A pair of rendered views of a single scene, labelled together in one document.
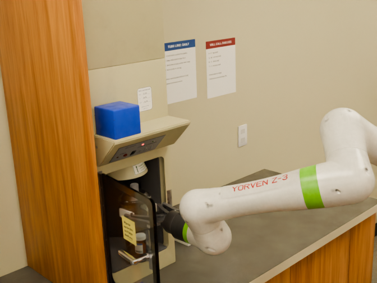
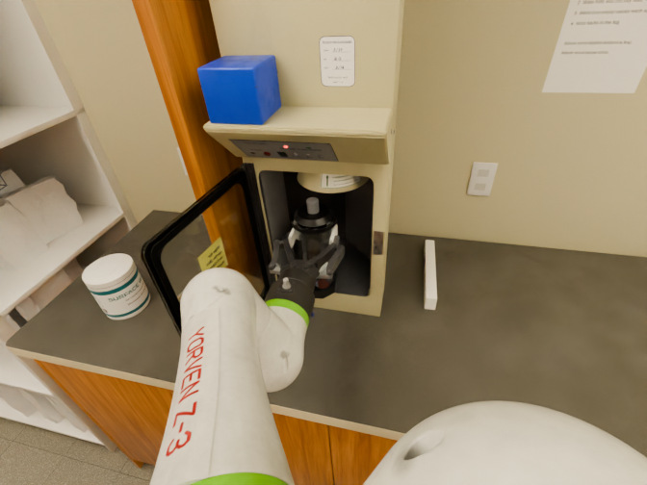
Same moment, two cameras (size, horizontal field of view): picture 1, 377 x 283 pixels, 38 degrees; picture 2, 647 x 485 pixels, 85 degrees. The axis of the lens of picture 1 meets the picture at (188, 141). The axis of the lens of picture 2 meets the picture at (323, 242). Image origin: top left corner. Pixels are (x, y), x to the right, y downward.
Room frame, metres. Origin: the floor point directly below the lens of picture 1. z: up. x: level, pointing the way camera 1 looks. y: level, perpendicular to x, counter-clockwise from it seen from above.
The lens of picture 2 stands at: (1.40, -0.41, 1.71)
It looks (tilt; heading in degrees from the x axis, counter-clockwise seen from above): 38 degrees down; 60
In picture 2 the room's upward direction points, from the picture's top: 4 degrees counter-clockwise
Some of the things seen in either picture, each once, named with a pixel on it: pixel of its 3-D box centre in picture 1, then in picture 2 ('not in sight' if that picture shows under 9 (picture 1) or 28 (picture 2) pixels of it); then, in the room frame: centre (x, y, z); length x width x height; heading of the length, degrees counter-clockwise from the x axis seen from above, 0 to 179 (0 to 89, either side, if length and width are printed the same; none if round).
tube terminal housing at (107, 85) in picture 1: (113, 169); (327, 166); (1.83, 0.27, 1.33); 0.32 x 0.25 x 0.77; 133
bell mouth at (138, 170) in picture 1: (122, 164); (332, 165); (1.83, 0.24, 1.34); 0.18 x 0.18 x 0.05
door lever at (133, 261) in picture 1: (133, 255); not in sight; (1.42, 0.17, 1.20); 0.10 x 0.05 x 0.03; 36
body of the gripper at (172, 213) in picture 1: (169, 220); (298, 277); (1.62, 0.07, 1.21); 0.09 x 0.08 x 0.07; 46
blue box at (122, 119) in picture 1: (117, 119); (243, 89); (1.63, 0.22, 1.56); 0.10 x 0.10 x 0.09; 43
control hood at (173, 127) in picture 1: (144, 142); (301, 143); (1.70, 0.14, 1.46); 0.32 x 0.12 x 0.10; 133
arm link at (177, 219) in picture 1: (185, 225); (288, 302); (1.57, 0.02, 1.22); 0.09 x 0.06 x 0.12; 136
